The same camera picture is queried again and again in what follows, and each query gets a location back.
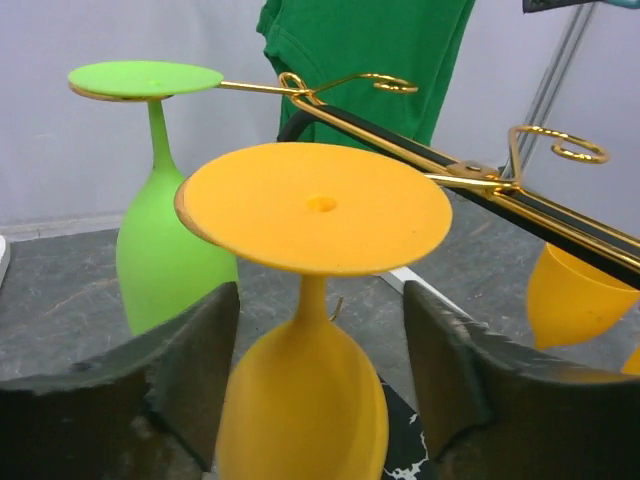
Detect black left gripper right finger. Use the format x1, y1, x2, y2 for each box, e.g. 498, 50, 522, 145
403, 281, 639, 480

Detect green cloth on hanger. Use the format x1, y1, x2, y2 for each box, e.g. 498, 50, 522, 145
257, 0, 474, 144

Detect teal wire clothes hanger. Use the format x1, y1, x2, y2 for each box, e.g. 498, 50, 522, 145
606, 0, 640, 10

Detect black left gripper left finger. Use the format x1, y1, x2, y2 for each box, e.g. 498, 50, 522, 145
1, 283, 240, 479

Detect gold wine glass rack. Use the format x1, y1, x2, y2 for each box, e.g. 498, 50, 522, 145
68, 72, 640, 480

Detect orange wine glass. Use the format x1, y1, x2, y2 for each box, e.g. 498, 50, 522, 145
174, 142, 452, 479
526, 243, 639, 350
621, 347, 640, 375

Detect lime green wine glass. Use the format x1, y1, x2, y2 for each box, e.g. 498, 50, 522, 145
68, 60, 238, 335

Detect silver white clothes rail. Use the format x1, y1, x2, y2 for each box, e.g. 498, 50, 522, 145
1, 236, 435, 293

